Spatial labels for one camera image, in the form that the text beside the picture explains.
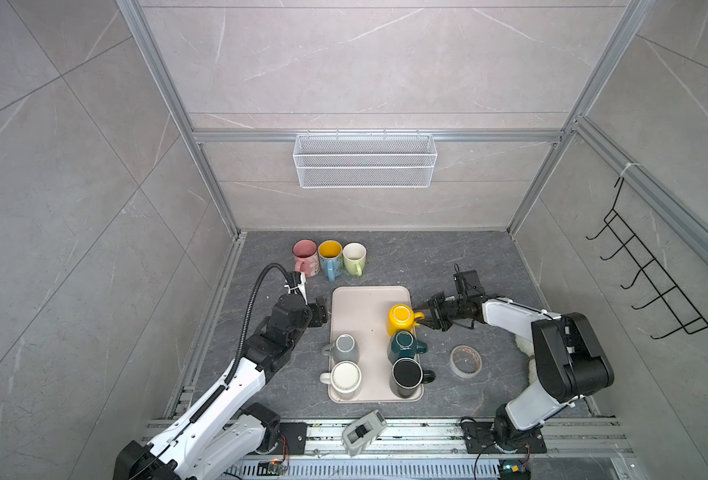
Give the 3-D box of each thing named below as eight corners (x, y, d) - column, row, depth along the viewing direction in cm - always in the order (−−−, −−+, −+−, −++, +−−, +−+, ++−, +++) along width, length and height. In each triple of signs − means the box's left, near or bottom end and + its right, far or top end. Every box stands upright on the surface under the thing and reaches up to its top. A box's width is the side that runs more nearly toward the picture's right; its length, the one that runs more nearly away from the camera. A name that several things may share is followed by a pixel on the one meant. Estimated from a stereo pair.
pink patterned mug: (295, 285, 106) (288, 265, 96) (299, 260, 113) (294, 239, 104) (318, 285, 106) (314, 265, 96) (321, 260, 113) (317, 239, 104)
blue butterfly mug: (318, 286, 105) (314, 267, 96) (321, 259, 113) (318, 239, 104) (341, 286, 105) (340, 267, 96) (343, 259, 113) (341, 239, 104)
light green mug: (338, 278, 107) (337, 261, 99) (346, 257, 113) (345, 239, 105) (360, 283, 106) (360, 266, 98) (366, 261, 112) (367, 243, 104)
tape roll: (452, 378, 85) (454, 376, 84) (446, 347, 91) (448, 344, 90) (483, 378, 85) (486, 376, 84) (475, 347, 91) (478, 344, 90)
